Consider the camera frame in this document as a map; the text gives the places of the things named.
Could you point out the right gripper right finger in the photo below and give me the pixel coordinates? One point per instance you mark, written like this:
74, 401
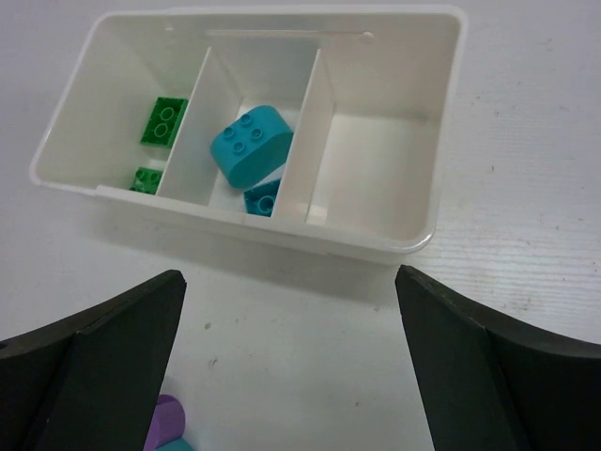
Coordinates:
489, 381

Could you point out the teal lego under purple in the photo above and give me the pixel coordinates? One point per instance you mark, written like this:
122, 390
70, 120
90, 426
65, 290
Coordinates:
176, 445

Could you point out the small green lego brick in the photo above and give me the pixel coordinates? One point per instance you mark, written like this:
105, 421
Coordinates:
146, 180

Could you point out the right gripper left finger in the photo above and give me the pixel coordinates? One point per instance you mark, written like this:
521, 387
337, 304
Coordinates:
91, 381

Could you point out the white three-compartment container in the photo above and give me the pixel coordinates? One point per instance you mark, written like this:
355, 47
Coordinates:
317, 128

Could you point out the teal rounded printed lego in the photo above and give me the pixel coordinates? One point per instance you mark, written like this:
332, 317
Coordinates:
252, 147

